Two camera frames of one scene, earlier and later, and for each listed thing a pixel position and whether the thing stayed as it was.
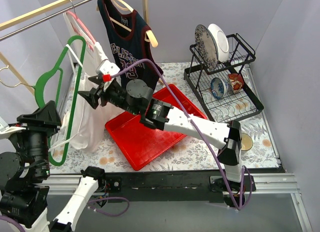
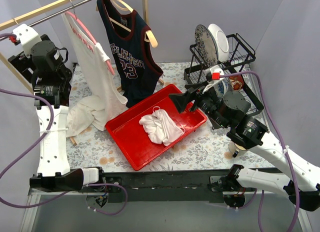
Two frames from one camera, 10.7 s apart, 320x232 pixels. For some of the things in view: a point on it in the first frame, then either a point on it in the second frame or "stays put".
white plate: [222, 42] stays put
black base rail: [189, 187] stays put
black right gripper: [101, 92] -> [194, 99]
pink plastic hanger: [75, 15] stays put
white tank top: [84, 123] -> [160, 128]
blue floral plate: [207, 46] stays put
